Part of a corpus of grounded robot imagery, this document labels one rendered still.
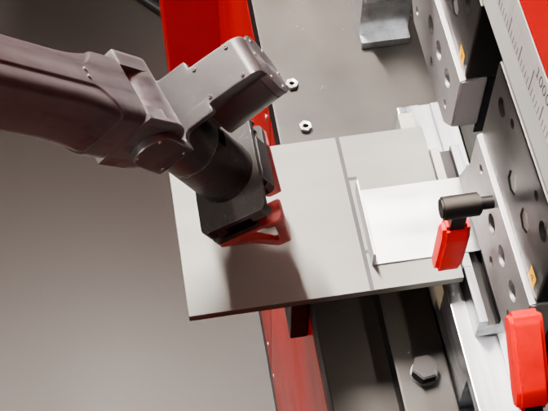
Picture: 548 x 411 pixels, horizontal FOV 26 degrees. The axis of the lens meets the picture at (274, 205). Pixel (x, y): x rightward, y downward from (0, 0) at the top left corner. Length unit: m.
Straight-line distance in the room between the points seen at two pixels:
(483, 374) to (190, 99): 0.39
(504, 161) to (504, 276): 0.09
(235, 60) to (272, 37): 0.52
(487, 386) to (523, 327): 0.36
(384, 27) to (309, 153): 0.30
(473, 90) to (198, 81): 0.22
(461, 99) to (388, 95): 0.45
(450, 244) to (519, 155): 0.12
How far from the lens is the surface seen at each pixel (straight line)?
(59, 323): 2.26
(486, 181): 0.91
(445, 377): 1.20
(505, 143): 0.86
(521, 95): 0.82
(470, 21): 0.91
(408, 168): 1.20
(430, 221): 1.17
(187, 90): 0.95
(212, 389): 2.17
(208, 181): 1.01
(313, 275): 1.13
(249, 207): 1.02
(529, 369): 0.78
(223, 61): 0.94
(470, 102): 0.97
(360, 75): 1.43
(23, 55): 0.80
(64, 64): 0.83
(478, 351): 1.14
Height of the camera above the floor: 1.99
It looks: 58 degrees down
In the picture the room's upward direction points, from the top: straight up
